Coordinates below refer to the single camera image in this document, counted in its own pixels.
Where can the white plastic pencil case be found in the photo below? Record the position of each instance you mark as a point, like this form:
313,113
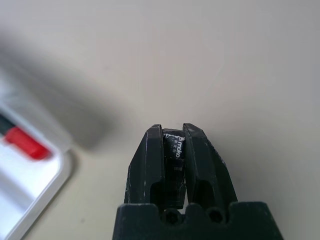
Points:
30,180

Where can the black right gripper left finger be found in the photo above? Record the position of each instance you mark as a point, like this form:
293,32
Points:
147,162

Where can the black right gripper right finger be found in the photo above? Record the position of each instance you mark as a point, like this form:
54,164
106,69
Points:
202,160

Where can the black marker with red cap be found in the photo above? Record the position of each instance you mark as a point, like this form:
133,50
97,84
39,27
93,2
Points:
25,142

